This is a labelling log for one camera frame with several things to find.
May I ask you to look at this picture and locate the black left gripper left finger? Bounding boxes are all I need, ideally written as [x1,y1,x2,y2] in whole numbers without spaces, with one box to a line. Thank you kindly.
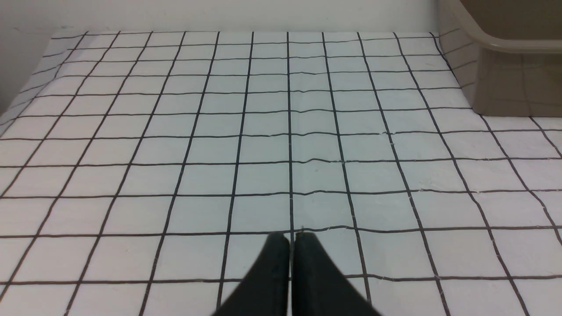
[214,233,290,316]

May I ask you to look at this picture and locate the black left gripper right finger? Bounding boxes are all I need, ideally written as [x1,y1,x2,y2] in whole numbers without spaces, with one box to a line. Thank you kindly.
[292,232,380,316]

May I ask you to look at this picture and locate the white grid-pattern tablecloth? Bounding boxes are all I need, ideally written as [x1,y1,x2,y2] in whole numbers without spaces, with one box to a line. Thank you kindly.
[0,32,562,316]

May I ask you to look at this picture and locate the olive plastic storage bin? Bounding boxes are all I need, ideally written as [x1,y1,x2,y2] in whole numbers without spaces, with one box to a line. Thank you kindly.
[437,0,562,117]

